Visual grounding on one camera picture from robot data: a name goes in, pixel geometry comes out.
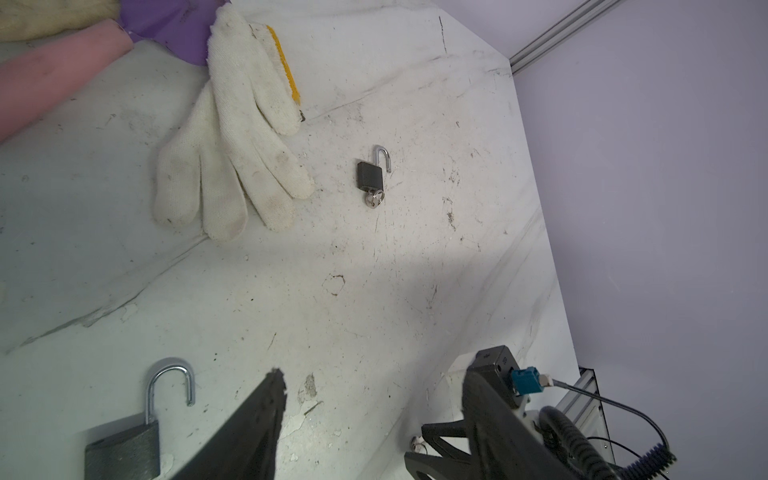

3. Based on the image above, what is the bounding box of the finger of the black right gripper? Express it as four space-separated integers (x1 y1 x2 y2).
404 452 471 480
421 420 471 459

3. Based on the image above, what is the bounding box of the black padlock silver shackle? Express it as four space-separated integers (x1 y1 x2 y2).
356 145 392 209

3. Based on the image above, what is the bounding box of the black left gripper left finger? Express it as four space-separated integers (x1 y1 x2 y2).
175 369 287 479

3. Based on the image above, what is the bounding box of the white knit glove yellow cuff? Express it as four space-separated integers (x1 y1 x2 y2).
153 3 315 242

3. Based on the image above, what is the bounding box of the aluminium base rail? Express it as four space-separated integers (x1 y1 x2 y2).
556 390 616 464

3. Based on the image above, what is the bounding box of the purple trowel pink handle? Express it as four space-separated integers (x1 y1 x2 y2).
1 0 225 139

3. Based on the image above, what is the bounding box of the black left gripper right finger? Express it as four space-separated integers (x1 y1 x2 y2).
462 373 575 479

